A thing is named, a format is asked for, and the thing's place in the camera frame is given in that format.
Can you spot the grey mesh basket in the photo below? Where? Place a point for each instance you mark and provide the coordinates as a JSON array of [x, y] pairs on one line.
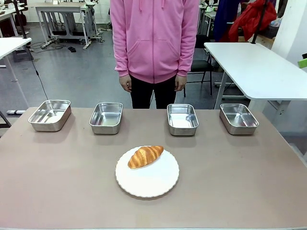
[[273, 30]]

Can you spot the golden brown croissant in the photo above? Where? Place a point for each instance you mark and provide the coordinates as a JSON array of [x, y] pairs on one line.
[[144, 156]]

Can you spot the pink zip hoodie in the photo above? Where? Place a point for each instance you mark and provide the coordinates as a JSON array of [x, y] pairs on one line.
[[153, 36]]

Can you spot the small black floor object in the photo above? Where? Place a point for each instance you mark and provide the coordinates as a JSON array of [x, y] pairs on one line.
[[72, 49]]

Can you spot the large white table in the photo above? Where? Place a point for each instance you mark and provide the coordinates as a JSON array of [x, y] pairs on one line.
[[259, 69]]

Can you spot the person right forearm pink sleeve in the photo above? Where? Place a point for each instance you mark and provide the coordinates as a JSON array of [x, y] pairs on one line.
[[121, 57]]

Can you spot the grey metal desk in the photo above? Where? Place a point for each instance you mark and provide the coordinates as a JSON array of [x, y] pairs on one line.
[[60, 8]]

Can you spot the blue cloth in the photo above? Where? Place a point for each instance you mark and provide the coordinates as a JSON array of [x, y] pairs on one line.
[[221, 21]]

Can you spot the black trousers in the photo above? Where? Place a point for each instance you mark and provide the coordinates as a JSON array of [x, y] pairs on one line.
[[144, 95]]

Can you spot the thick black stand pole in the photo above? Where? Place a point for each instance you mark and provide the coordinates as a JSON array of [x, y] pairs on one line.
[[21, 21]]

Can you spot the red jacket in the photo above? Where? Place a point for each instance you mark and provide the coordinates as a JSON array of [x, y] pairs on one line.
[[251, 19]]

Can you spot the green tag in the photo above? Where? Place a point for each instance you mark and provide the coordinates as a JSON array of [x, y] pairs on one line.
[[302, 62]]

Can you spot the person left forearm pink sleeve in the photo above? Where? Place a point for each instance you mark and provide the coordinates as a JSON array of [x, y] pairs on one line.
[[187, 57]]

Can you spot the small white table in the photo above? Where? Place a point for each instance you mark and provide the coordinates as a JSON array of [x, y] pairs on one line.
[[12, 44]]

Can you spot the white scalloped round plate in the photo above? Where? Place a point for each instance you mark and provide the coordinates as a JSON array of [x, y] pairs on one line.
[[148, 178]]

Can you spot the person right hand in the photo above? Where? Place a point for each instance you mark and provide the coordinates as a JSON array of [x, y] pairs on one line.
[[125, 83]]

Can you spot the person left hand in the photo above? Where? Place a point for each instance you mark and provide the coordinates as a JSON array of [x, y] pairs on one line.
[[180, 83]]

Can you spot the wide steel rectangular container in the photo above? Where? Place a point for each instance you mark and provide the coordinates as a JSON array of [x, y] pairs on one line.
[[49, 112]]

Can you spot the black folding chair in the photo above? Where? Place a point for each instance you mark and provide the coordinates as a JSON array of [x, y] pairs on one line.
[[202, 64]]

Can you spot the thin black clamp pole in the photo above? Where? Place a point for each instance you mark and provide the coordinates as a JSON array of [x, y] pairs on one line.
[[260, 21]]

